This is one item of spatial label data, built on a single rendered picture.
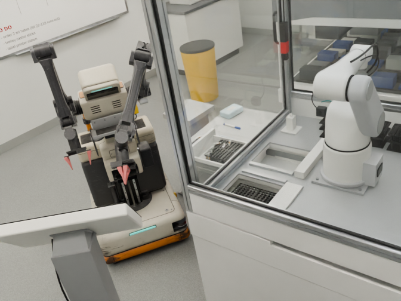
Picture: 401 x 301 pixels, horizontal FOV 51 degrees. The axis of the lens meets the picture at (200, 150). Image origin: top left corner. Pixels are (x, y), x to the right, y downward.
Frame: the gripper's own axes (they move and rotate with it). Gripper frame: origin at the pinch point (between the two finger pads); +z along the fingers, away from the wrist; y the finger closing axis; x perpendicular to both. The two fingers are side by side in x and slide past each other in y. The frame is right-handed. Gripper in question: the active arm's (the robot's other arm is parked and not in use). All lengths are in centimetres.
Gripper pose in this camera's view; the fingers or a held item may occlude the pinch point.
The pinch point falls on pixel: (125, 182)
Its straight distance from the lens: 187.5
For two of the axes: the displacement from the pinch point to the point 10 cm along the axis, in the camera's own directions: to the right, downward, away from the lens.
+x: 0.5, 3.2, 9.5
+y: 9.9, -1.7, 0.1
